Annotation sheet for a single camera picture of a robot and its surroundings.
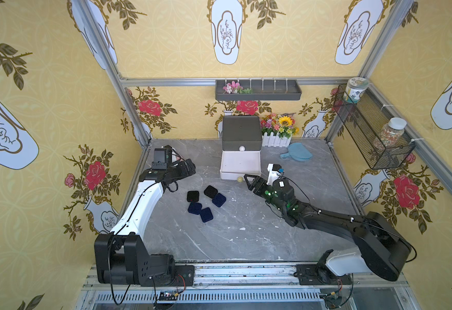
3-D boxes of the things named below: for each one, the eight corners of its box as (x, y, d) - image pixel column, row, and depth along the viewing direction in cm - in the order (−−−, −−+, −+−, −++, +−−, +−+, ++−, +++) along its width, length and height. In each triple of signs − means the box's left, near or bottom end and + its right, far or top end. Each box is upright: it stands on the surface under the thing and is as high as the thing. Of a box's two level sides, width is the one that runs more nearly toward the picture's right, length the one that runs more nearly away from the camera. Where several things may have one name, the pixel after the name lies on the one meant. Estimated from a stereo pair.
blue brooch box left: (187, 211, 93) (187, 210, 92) (192, 202, 96) (191, 200, 95) (199, 215, 92) (198, 213, 91) (203, 206, 95) (202, 204, 94)
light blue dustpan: (281, 161, 113) (282, 158, 111) (278, 145, 121) (278, 142, 120) (312, 161, 113) (313, 158, 111) (306, 145, 121) (307, 142, 119)
